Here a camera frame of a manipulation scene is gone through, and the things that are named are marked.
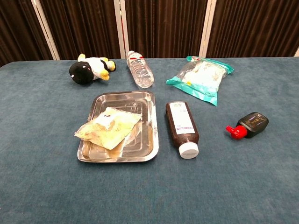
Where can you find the teal clear snack bag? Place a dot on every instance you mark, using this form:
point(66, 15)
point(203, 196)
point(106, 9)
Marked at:
point(201, 79)

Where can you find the clear plastic water bottle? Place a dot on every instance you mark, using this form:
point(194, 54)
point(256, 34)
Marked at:
point(141, 72)

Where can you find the brown bottle white cap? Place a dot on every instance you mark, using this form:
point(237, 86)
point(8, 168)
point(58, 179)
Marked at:
point(183, 126)

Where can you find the white partition frame post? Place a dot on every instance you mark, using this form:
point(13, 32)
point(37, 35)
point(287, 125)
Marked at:
point(121, 30)
point(45, 30)
point(208, 28)
point(297, 53)

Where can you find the yellow plastic food packet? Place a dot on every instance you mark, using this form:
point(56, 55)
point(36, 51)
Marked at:
point(109, 128)

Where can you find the dark brown pleated curtain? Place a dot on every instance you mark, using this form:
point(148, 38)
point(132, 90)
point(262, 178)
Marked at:
point(18, 30)
point(254, 28)
point(163, 28)
point(81, 30)

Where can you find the small black bottle red cap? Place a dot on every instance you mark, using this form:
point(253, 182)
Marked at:
point(252, 123)

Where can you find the metal tray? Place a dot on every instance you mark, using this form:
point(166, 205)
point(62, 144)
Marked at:
point(142, 130)

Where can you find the blue felt table cover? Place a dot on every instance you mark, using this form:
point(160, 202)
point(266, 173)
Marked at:
point(149, 186)

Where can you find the penguin plush toy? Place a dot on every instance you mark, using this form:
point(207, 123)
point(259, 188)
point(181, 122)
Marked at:
point(86, 70)

